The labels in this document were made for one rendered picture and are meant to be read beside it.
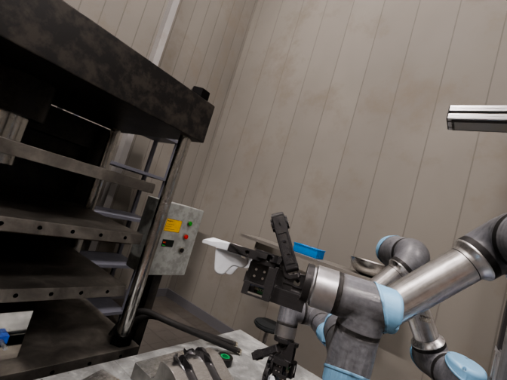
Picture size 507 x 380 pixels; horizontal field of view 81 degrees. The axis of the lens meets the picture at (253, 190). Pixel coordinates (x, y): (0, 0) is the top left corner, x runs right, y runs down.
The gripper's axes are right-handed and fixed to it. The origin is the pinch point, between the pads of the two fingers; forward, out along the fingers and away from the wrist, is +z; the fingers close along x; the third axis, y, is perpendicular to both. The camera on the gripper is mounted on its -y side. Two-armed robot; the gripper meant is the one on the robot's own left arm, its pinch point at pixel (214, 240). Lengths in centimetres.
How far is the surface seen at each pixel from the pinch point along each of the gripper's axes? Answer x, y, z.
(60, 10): 7, -53, 74
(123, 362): 70, 57, 40
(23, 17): 2, -44, 77
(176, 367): 56, 45, 15
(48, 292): 51, 37, 71
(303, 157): 291, -136, 11
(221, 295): 345, 58, 68
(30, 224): 35, 13, 76
